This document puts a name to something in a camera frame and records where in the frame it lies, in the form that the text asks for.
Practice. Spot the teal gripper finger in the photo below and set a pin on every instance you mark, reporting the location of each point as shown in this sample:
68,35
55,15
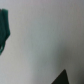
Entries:
4,29

